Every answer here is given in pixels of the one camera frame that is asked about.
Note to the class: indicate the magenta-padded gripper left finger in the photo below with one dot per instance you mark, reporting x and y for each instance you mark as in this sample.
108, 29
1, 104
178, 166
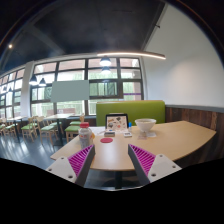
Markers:
63, 166

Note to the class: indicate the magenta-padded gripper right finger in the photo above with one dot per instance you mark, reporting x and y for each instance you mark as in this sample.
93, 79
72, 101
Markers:
160, 166

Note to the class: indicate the clear red-capped drink bottle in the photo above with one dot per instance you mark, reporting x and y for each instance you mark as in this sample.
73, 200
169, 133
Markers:
85, 136

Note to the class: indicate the clear plastic packet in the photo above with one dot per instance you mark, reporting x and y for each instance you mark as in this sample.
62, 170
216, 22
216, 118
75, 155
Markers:
151, 134

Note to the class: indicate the reddish small packet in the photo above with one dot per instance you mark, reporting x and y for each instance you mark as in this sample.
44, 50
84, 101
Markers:
142, 136

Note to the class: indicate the white bowl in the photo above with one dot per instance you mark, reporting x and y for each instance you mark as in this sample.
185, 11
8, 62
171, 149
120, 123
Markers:
145, 125

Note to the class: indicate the white flat device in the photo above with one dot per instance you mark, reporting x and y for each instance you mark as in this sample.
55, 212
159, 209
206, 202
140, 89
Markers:
127, 134

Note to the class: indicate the wooden dining table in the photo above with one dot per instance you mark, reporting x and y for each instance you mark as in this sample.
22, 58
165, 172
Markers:
58, 116
16, 118

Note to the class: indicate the small blue-capped white bottle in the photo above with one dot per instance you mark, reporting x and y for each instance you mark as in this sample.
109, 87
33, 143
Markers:
129, 126

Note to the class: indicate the flat round red coaster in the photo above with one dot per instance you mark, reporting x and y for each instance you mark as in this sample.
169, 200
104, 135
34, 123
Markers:
106, 140

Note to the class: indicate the group of green-seated wooden chairs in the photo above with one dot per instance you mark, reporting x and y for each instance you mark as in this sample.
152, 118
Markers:
28, 128

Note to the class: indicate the small dark box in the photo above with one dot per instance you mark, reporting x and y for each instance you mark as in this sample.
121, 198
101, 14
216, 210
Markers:
109, 133

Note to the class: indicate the green upholstered bench backrest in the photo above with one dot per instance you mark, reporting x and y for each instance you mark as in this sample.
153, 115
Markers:
140, 110

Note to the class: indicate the black laptop with stickers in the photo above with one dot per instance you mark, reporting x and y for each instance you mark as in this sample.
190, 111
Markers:
116, 122

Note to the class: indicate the group of pendant lamps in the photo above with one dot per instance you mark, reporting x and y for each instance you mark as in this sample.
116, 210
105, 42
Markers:
105, 61

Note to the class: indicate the curved linear ceiling light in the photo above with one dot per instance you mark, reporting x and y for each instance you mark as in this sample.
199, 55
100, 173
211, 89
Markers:
133, 54

